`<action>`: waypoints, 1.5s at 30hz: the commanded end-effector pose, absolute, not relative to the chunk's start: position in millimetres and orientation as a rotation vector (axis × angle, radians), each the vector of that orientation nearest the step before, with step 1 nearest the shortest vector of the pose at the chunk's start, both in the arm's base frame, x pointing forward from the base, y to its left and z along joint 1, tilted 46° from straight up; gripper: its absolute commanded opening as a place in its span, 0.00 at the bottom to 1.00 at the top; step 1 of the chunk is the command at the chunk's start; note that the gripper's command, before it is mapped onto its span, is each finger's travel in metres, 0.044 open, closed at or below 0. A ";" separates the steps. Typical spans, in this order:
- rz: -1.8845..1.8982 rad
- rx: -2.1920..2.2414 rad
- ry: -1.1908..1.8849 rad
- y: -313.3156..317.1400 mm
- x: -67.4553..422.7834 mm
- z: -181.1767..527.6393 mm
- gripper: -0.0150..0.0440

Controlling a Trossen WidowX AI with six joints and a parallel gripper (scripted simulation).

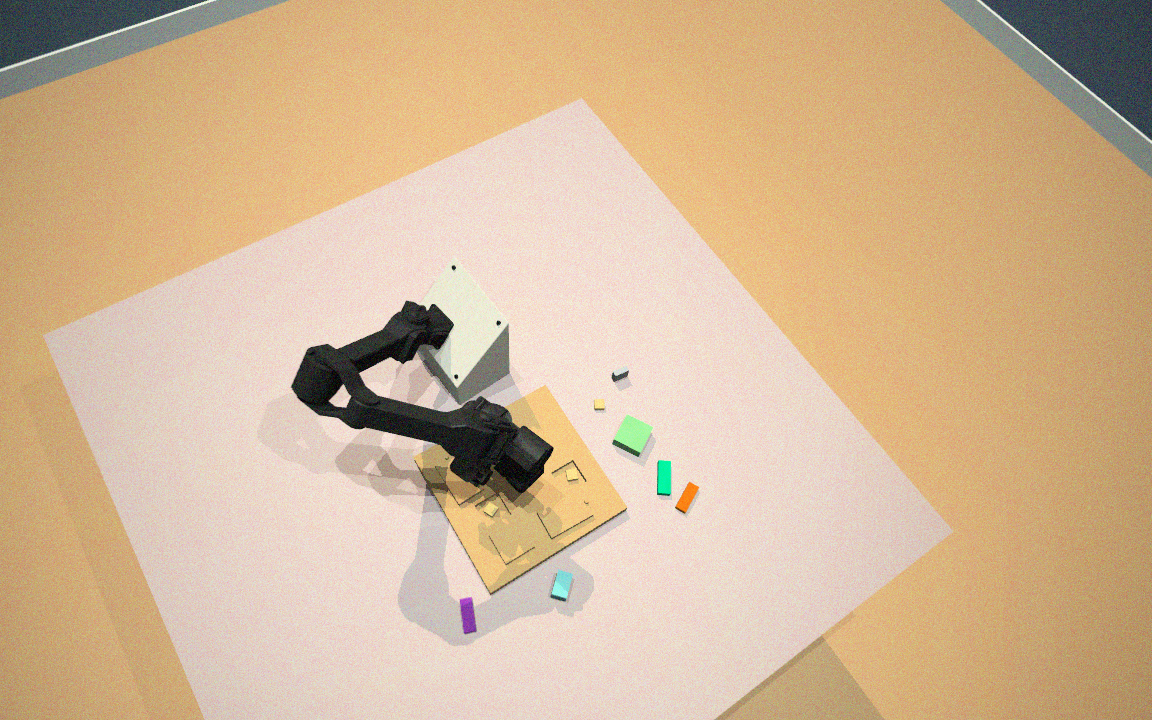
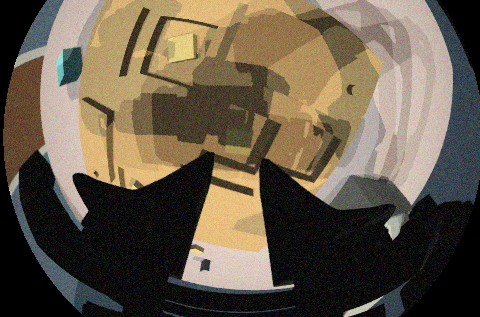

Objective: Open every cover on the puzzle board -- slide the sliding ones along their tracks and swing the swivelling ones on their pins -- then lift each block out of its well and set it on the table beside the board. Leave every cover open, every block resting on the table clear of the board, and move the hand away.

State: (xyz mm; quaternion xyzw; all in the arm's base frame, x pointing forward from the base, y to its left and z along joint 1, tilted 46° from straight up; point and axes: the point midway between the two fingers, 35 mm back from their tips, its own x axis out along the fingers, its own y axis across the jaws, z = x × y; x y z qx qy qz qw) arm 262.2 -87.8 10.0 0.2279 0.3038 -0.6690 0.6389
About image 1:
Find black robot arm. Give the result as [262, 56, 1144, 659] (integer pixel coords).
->
[291, 301, 554, 487]

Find orange flat bar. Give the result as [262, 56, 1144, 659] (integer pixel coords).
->
[675, 482, 699, 514]

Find tan puzzle board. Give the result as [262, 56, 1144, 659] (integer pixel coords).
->
[414, 385, 627, 594]

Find teal block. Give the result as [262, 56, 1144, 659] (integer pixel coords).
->
[551, 570, 573, 601]

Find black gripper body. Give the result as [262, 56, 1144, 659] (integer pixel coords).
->
[461, 400, 544, 493]

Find purple rectangular block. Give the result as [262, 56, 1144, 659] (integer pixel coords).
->
[460, 597, 477, 632]

